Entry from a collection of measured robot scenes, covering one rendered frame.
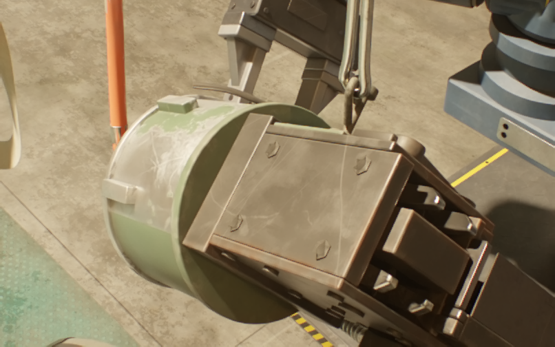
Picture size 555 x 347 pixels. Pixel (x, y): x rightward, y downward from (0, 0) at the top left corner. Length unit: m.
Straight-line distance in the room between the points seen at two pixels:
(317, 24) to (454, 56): 2.56
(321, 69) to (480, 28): 2.74
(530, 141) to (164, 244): 1.09
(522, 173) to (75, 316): 1.25
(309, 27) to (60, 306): 1.71
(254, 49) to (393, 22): 2.75
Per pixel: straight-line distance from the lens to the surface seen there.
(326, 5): 0.77
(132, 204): 0.55
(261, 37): 0.73
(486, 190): 2.16
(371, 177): 0.41
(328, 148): 0.45
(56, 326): 2.32
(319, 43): 0.76
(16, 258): 2.52
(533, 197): 2.18
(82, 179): 2.73
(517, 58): 1.50
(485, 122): 1.59
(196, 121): 0.54
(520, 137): 1.55
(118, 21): 0.63
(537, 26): 1.48
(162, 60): 3.23
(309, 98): 0.78
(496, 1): 1.47
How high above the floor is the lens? 1.77
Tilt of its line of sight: 40 degrees down
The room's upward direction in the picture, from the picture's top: straight up
